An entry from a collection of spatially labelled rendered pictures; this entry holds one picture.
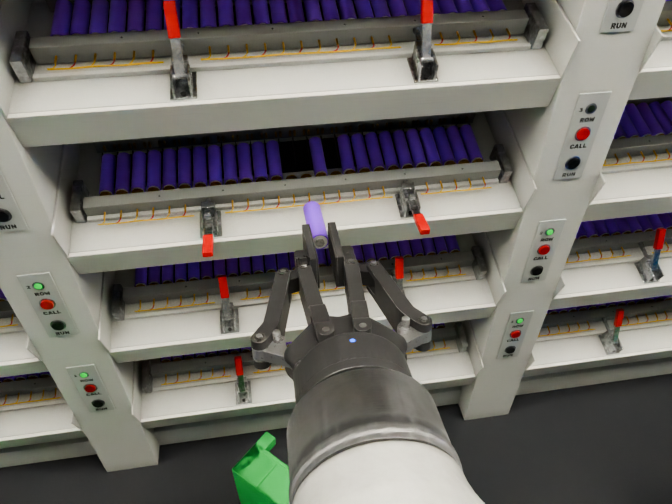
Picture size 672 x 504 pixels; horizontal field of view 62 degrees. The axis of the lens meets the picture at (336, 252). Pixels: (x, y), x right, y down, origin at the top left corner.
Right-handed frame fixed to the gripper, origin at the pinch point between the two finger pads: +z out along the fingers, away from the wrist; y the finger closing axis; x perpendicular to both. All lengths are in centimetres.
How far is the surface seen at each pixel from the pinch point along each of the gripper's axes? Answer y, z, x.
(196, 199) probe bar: -14.1, 24.7, -4.1
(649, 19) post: 38.3, 16.2, 16.5
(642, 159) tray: 51, 28, -5
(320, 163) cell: 2.8, 28.8, -1.8
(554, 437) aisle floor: 47, 28, -62
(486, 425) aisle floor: 34, 32, -61
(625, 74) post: 37.8, 17.6, 10.4
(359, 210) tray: 7.3, 23.7, -7.1
